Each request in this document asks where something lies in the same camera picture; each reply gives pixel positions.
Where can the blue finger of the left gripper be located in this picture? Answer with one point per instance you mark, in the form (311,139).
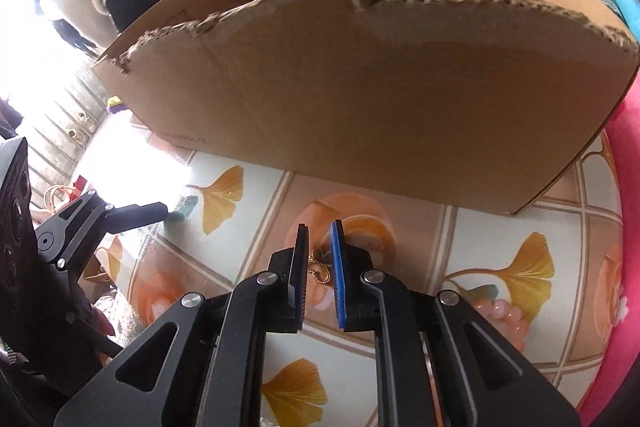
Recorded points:
(133,217)

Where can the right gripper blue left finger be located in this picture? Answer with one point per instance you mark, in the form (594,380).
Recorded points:
(200,363)

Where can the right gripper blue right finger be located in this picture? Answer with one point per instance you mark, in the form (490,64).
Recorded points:
(438,361)

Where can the gold heart pendant earring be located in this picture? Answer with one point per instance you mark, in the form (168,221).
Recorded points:
(320,266)

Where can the pink floral bed quilt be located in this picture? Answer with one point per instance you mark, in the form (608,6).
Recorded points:
(613,397)

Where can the brown cardboard box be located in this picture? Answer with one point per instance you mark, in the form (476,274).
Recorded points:
(481,104)

